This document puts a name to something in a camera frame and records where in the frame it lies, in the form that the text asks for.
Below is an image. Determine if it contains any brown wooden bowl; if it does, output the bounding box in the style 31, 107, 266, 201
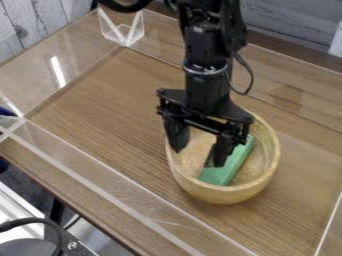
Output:
166, 115, 281, 205

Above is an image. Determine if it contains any clear acrylic table enclosure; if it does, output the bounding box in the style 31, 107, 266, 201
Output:
0, 10, 342, 256

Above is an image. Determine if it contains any clear acrylic corner bracket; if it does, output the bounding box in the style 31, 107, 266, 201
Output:
98, 8, 144, 47

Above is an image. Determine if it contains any black metal bracket with bolt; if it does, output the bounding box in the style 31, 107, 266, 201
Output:
43, 219, 99, 256

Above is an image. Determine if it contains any green rectangular block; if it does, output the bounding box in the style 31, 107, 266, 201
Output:
198, 135, 255, 186

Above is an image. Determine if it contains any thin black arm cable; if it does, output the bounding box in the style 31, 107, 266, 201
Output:
226, 53, 255, 97

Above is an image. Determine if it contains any black cable loop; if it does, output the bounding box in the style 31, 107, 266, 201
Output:
0, 217, 64, 256

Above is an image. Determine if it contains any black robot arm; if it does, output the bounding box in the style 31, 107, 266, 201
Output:
158, 0, 254, 167

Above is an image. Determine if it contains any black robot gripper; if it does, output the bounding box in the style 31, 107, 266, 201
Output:
156, 65, 254, 168

